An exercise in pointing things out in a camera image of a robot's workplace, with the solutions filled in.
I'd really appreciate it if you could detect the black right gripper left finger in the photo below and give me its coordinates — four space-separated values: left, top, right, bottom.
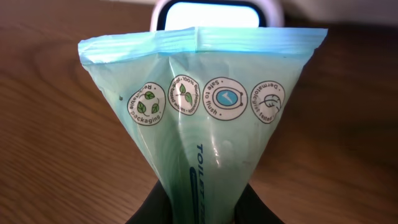
126 180 173 224

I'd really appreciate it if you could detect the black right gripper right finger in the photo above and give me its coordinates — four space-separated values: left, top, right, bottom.
234 184 284 224

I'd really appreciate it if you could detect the mint green wipes packet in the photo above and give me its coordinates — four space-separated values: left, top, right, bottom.
78 27 328 223

